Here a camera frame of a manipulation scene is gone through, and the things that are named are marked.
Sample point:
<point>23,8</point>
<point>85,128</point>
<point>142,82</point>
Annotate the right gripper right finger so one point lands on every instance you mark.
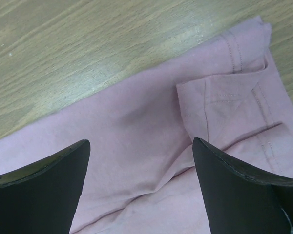
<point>240,198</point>

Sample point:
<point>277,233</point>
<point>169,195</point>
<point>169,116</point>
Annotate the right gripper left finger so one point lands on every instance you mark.
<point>42,197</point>

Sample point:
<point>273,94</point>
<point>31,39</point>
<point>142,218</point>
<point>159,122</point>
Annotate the dusty pink t shirt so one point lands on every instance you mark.
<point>141,177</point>

